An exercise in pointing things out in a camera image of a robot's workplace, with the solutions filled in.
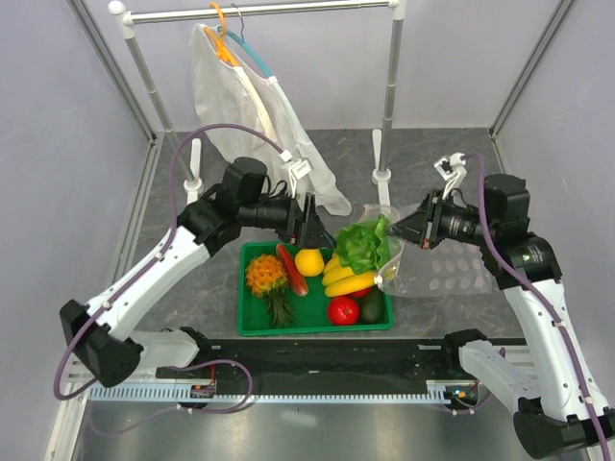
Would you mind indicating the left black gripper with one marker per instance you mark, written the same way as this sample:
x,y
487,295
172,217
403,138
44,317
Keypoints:
x,y
306,229

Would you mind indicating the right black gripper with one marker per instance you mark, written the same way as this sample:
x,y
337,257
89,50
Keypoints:
x,y
423,227

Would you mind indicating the green plastic lettuce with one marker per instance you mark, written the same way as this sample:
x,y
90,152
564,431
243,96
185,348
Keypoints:
x,y
366,246

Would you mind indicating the clear dotted zip top bag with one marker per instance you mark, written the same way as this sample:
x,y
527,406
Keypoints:
x,y
451,269

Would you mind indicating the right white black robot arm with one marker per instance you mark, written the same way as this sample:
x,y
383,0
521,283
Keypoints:
x,y
563,408

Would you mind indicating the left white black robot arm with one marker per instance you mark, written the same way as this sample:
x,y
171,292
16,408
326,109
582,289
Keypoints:
x,y
102,332

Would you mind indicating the yellow lemon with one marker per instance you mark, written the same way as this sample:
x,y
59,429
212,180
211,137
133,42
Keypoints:
x,y
309,262

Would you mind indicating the red watermelon slice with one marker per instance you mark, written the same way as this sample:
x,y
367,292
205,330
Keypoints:
x,y
297,282

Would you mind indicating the yellow banana bunch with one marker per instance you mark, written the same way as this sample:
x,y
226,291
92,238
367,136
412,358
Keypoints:
x,y
339,280

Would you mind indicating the orange plastic pineapple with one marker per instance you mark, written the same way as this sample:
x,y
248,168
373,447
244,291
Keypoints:
x,y
267,280

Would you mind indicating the red fruit under bananas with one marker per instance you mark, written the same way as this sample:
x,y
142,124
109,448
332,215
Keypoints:
x,y
359,294

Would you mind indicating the red tomato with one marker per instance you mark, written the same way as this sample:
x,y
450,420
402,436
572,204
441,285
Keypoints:
x,y
343,311

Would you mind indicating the dark green avocado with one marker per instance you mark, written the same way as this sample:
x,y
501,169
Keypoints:
x,y
372,307

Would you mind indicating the silver white clothes rack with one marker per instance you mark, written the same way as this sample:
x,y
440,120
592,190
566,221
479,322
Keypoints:
x,y
381,137

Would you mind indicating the white garment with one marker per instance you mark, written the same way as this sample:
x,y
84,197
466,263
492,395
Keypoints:
x,y
237,94

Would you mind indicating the orange clothes hanger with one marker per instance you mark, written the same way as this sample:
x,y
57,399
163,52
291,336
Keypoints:
x,y
223,52

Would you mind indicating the teal clothes hanger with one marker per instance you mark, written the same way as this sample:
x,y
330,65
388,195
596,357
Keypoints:
x,y
247,48

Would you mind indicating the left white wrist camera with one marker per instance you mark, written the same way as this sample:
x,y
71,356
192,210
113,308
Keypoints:
x,y
293,170

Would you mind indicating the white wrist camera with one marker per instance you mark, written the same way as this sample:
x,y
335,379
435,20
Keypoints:
x,y
452,170
293,170

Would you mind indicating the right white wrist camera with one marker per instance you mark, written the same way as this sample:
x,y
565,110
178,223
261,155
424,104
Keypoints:
x,y
452,170

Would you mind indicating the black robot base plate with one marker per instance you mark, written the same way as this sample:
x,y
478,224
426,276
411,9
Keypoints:
x,y
338,367

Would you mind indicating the white slotted cable duct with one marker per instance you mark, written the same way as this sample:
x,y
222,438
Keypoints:
x,y
435,394

